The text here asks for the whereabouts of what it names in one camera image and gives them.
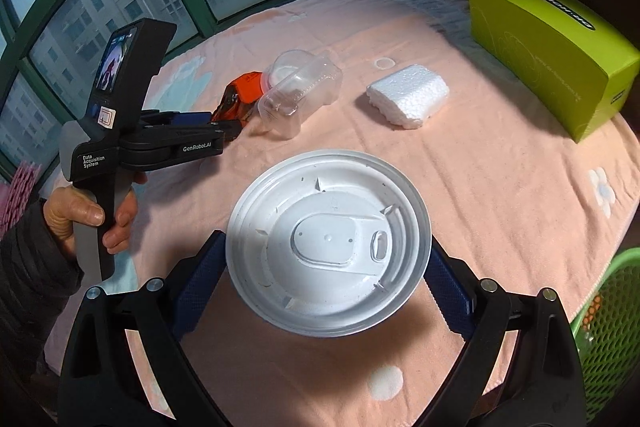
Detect person's left forearm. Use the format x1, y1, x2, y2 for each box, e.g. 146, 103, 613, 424
0, 199, 83, 383

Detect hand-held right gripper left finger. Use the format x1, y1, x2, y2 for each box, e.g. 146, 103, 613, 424
59, 229, 228, 427

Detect orange snack wrapper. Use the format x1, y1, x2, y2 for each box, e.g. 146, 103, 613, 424
212, 72, 266, 128

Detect pink checkered cloth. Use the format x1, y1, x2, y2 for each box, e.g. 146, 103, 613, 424
0, 159, 43, 238

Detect white round plastic lid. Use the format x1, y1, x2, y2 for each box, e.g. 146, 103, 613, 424
225, 149, 433, 338

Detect green mesh waste basket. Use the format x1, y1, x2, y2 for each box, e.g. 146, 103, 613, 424
570, 247, 640, 425

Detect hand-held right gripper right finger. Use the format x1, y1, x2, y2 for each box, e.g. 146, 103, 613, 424
422, 237, 587, 427

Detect white foam block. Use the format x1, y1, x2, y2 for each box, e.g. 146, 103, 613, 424
366, 64, 450, 128

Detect clear plastic dome cup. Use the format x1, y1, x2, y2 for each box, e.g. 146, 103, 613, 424
262, 49, 321, 92

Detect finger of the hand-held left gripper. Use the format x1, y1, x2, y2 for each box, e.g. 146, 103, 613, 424
207, 120, 246, 154
140, 109, 217, 130

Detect person's left hand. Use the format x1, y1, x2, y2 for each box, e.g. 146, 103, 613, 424
42, 171, 148, 258

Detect lime green cardboard box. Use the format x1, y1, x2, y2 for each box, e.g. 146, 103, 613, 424
465, 0, 640, 144

